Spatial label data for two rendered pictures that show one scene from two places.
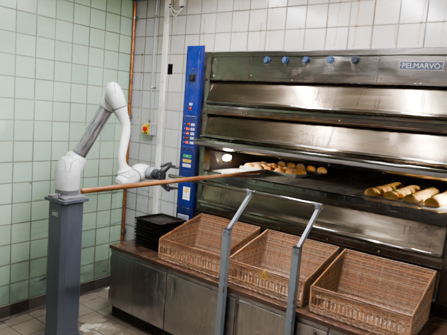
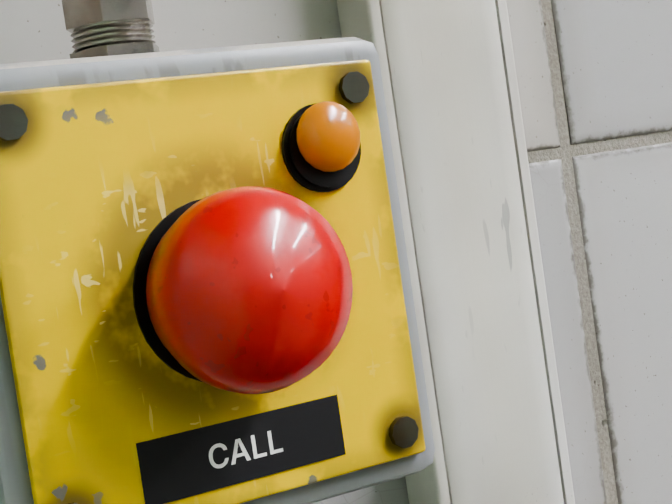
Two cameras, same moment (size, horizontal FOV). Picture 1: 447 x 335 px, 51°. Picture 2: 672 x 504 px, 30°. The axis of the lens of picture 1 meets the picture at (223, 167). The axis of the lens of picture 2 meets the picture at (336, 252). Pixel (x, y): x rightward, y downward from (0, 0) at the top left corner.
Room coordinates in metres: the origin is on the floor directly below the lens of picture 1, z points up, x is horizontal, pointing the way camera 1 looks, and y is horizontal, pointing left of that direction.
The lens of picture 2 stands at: (3.84, 0.91, 1.48)
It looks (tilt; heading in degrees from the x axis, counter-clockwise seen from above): 3 degrees down; 293
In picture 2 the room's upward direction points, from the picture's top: 8 degrees counter-clockwise
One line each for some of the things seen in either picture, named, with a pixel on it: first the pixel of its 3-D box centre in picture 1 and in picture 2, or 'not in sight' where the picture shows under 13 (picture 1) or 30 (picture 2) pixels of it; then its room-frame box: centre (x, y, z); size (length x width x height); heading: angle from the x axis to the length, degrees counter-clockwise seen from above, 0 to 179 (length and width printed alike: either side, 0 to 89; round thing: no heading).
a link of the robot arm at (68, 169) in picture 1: (68, 172); not in sight; (3.10, 1.04, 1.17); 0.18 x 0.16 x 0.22; 17
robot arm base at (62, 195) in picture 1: (64, 193); not in sight; (3.07, 1.05, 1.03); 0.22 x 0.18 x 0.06; 147
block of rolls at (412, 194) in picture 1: (413, 193); not in sight; (3.13, -1.29, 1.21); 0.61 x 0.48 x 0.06; 143
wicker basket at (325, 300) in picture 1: (372, 290); not in sight; (2.54, -0.90, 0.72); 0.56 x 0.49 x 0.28; 54
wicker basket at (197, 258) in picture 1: (209, 242); not in sight; (3.25, 0.06, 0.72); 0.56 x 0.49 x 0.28; 54
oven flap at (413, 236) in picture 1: (302, 212); not in sight; (3.13, -0.57, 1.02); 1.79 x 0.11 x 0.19; 53
